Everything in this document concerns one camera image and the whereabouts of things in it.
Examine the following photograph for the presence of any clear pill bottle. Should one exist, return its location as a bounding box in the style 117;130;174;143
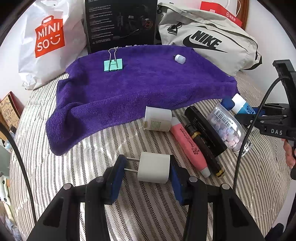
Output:
207;96;252;156

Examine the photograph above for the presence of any black product box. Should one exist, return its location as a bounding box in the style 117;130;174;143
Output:
84;0;160;54

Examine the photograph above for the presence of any grey sports bag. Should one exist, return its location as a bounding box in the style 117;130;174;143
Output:
157;2;263;77

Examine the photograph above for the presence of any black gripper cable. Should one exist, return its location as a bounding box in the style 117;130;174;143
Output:
232;75;290;189

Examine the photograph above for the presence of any wooden bed frame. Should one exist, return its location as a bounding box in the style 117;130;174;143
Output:
236;0;251;30

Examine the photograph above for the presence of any black Grand Reserve bottle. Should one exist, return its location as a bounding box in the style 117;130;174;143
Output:
186;124;226;179

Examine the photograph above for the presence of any purple towel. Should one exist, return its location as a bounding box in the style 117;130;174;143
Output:
46;45;238;156

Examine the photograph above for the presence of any striped bedsheet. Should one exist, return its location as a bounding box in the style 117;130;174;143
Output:
9;70;294;241

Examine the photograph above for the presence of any pink highlighter pen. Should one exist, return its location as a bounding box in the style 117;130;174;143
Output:
171;117;211;178

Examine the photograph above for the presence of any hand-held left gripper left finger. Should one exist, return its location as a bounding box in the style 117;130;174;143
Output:
28;155;127;241

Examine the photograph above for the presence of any blue bottle with white cap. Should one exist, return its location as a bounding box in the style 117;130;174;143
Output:
231;93;256;115

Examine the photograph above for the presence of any black rectangular case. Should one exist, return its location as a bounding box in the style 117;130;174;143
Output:
184;105;228;157

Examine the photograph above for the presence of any green binder clip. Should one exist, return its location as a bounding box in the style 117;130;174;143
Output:
103;48;125;73

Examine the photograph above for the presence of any white cream jar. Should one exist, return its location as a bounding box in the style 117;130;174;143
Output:
143;106;173;132

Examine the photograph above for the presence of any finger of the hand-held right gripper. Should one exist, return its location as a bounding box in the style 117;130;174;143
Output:
240;104;287;127

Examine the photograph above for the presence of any person's right hand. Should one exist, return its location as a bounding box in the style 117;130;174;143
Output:
284;140;296;170

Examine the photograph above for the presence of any white plug charger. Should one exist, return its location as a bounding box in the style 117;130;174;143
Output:
125;152;171;184

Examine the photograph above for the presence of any brown patterned box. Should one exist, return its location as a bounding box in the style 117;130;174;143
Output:
0;91;25;135

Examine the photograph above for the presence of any red paper bag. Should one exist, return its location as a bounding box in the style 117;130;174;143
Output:
200;0;243;29

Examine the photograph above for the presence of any white shopping bag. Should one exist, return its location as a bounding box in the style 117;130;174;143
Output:
18;0;90;91

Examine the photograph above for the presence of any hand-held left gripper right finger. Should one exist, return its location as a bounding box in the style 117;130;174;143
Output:
169;162;265;241

